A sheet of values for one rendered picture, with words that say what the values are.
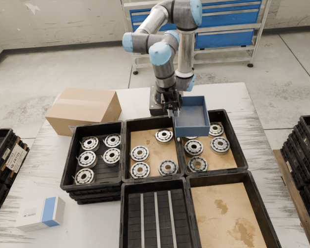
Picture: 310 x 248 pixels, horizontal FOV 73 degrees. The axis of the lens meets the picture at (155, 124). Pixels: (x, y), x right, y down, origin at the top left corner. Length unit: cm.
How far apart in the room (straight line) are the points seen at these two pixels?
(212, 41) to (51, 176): 244
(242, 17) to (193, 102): 204
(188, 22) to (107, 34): 290
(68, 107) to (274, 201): 135
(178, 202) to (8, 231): 92
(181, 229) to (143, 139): 53
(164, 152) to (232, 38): 218
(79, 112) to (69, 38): 287
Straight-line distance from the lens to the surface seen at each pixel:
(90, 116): 140
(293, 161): 204
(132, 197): 110
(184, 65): 130
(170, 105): 87
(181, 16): 117
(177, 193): 109
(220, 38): 303
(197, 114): 106
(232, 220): 107
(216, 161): 118
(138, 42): 86
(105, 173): 120
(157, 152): 120
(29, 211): 133
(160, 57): 73
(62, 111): 152
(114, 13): 381
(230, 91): 178
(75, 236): 127
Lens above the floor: 183
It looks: 49 degrees down
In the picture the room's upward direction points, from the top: 8 degrees counter-clockwise
